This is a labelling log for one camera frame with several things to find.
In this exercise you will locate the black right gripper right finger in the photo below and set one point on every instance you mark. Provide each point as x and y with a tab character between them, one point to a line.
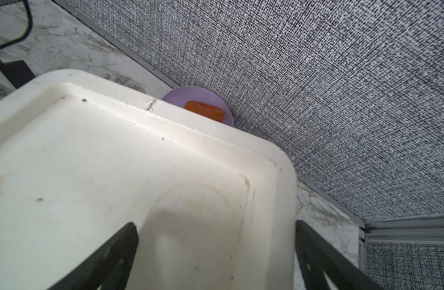
319	261

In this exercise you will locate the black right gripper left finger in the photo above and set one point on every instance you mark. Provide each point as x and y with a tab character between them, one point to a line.
108	268

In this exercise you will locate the white plastic drawer cabinet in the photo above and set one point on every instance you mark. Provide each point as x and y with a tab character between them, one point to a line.
209	207

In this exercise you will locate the orange toy food slice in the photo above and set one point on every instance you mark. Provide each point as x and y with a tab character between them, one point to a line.
209	111

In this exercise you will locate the purple plastic plate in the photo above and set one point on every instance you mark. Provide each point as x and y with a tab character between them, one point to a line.
180	96

